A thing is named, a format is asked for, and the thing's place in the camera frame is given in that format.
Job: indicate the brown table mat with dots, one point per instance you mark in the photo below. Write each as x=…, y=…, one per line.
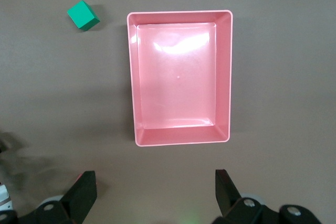
x=52, y=90

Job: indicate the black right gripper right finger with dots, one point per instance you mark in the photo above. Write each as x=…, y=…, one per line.
x=228, y=200

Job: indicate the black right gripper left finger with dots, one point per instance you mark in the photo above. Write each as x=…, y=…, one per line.
x=78, y=200

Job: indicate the green foam cube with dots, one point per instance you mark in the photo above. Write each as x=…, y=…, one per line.
x=81, y=14

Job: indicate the pink plastic bin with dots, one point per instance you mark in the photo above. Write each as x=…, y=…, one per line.
x=178, y=77

